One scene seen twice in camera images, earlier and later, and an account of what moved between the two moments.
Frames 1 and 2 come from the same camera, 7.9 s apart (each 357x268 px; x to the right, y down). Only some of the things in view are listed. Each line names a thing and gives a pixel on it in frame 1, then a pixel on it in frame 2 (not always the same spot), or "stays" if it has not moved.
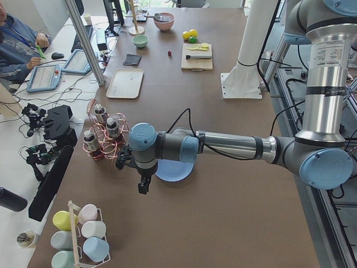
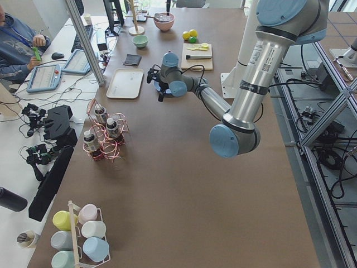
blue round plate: x=173 y=171 -> x=157 y=86
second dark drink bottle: x=112 y=127 stays
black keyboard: x=76 y=44 stays
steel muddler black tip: x=197 y=57 stays
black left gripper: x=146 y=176 -> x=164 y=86
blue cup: x=96 y=248 stays
